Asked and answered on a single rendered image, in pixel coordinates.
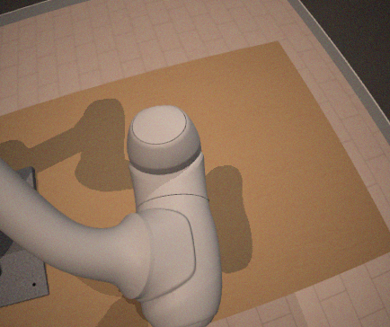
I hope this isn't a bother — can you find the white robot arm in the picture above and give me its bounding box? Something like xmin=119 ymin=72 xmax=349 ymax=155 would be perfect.
xmin=0 ymin=105 xmax=222 ymax=327

